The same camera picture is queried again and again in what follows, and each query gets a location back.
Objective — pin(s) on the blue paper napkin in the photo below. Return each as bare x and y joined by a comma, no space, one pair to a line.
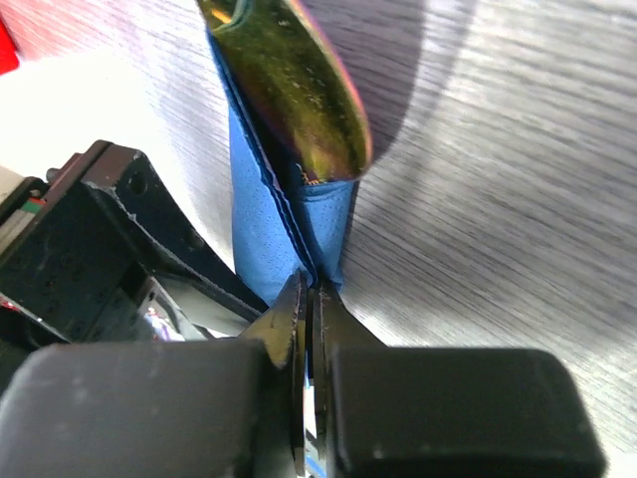
278,230

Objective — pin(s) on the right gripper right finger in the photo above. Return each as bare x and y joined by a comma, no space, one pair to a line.
383,411

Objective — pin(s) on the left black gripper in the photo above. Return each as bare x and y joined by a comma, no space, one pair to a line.
87,251

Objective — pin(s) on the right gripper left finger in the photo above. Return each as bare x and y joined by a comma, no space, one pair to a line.
222,408

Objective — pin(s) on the red plastic bin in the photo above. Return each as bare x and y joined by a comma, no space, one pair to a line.
9,60

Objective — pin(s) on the iridescent gold spoon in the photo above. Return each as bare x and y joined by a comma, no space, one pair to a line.
292,80

